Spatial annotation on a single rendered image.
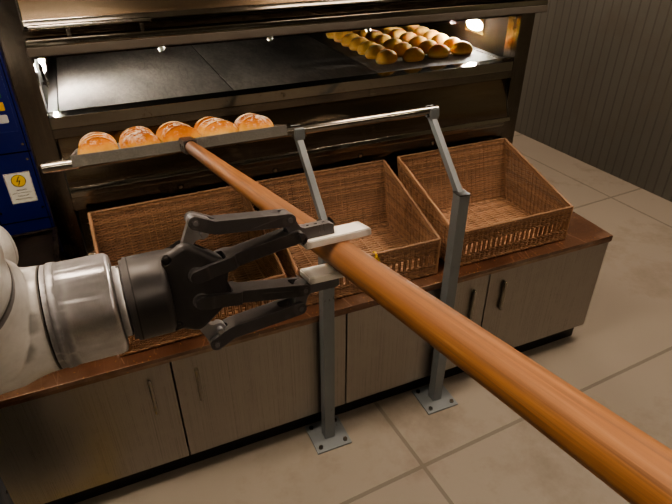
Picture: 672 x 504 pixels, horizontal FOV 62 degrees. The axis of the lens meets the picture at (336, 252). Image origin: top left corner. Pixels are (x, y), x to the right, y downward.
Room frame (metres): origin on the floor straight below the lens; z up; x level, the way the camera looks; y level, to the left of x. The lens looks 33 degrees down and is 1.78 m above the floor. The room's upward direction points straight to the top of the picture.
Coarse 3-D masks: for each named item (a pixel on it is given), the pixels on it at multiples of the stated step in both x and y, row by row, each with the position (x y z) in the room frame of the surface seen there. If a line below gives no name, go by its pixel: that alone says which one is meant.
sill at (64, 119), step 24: (384, 72) 2.25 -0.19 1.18; (408, 72) 2.25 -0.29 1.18; (432, 72) 2.27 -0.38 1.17; (456, 72) 2.32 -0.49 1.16; (480, 72) 2.36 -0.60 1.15; (192, 96) 1.94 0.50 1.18; (216, 96) 1.94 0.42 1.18; (240, 96) 1.96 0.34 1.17; (264, 96) 1.99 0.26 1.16; (288, 96) 2.03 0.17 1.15; (72, 120) 1.74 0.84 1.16; (96, 120) 1.77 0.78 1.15; (120, 120) 1.80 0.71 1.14
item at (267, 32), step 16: (416, 16) 2.07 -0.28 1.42; (432, 16) 2.09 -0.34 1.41; (448, 16) 2.12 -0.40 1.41; (464, 16) 2.14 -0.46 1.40; (480, 16) 2.17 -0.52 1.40; (224, 32) 1.80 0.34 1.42; (240, 32) 1.82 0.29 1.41; (256, 32) 1.84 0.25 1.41; (272, 32) 1.86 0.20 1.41; (288, 32) 1.88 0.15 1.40; (304, 32) 1.90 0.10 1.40; (32, 48) 1.59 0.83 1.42; (48, 48) 1.61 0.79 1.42; (64, 48) 1.62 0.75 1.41; (80, 48) 1.64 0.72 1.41; (96, 48) 1.65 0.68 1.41; (112, 48) 1.67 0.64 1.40; (128, 48) 1.68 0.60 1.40
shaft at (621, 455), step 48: (192, 144) 1.24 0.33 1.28; (240, 192) 0.78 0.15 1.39; (384, 288) 0.36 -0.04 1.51; (432, 336) 0.29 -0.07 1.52; (480, 336) 0.27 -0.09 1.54; (480, 384) 0.24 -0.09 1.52; (528, 384) 0.22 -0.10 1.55; (576, 432) 0.18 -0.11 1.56; (624, 432) 0.17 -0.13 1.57; (624, 480) 0.15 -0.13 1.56
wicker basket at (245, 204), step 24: (216, 192) 1.87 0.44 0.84; (96, 216) 1.70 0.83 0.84; (120, 216) 1.73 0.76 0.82; (144, 216) 1.76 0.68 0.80; (168, 216) 1.79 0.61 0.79; (96, 240) 1.59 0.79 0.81; (120, 240) 1.70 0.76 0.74; (144, 240) 1.73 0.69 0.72; (168, 240) 1.76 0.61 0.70; (216, 240) 1.82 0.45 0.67; (240, 240) 1.86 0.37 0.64; (264, 264) 1.70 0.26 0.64; (240, 312) 1.44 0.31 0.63; (168, 336) 1.34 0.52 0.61; (192, 336) 1.36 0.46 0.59
